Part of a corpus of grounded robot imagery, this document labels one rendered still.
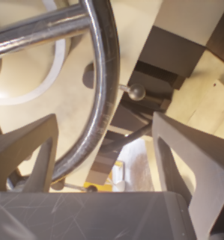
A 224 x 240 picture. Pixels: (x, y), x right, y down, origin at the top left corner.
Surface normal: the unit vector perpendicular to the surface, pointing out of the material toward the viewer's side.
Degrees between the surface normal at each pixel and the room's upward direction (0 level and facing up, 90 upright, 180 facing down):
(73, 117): 90
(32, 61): 120
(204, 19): 90
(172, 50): 90
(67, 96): 90
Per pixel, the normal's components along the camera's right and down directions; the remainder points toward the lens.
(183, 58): 0.01, 0.56
